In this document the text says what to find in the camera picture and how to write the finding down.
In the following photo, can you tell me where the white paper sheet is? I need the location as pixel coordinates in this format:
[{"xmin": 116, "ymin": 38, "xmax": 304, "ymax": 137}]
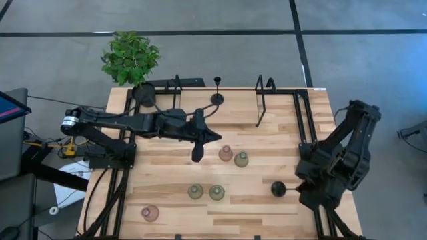
[{"xmin": 53, "ymin": 159, "xmax": 93, "ymax": 209}]

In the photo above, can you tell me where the black metal candlestick holder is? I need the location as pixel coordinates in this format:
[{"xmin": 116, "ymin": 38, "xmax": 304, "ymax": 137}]
[
  {"xmin": 270, "ymin": 181, "xmax": 298, "ymax": 198},
  {"xmin": 210, "ymin": 76, "xmax": 225, "ymax": 106}
]

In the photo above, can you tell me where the black power strip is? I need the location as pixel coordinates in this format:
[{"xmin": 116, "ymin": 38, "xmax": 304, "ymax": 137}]
[{"xmin": 148, "ymin": 77, "xmax": 206, "ymax": 89}]

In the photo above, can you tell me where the black computer mouse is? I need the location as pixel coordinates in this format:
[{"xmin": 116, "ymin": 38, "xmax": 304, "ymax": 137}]
[{"xmin": 0, "ymin": 225, "xmax": 20, "ymax": 240}]

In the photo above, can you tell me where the grey cabinet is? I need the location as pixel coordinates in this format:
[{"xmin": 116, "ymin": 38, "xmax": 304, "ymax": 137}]
[{"xmin": 0, "ymin": 87, "xmax": 29, "ymax": 181}]

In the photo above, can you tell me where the yellow cable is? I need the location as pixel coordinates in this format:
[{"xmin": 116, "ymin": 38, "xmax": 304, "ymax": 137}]
[{"xmin": 23, "ymin": 135, "xmax": 90, "ymax": 158}]

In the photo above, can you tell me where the green plant in black pot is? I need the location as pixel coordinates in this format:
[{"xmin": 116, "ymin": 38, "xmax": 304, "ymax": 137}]
[{"xmin": 101, "ymin": 30, "xmax": 161, "ymax": 108}]

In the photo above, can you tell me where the monitor with blue screen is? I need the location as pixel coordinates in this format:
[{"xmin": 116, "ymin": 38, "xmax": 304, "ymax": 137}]
[{"xmin": 0, "ymin": 90, "xmax": 33, "ymax": 125}]

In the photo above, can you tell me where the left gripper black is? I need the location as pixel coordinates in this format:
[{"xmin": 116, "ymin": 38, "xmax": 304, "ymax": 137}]
[{"xmin": 185, "ymin": 108, "xmax": 223, "ymax": 163}]

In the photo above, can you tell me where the green ribbed glass candle holder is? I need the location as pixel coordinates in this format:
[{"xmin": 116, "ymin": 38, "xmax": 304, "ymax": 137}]
[
  {"xmin": 209, "ymin": 184, "xmax": 226, "ymax": 201},
  {"xmin": 187, "ymin": 183, "xmax": 204, "ymax": 200},
  {"xmin": 234, "ymin": 151, "xmax": 250, "ymax": 168}
]

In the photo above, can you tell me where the black cable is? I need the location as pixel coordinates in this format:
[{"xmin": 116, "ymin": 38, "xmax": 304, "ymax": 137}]
[{"xmin": 27, "ymin": 95, "xmax": 108, "ymax": 111}]

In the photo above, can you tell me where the pink ribbed glass candle holder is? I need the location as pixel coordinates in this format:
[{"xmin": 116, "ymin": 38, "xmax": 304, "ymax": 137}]
[
  {"xmin": 218, "ymin": 145, "xmax": 234, "ymax": 163},
  {"xmin": 140, "ymin": 204, "xmax": 160, "ymax": 223}
]

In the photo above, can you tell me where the black metal stand leg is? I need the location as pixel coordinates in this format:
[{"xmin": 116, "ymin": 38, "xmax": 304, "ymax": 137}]
[{"xmin": 19, "ymin": 141, "xmax": 90, "ymax": 193}]

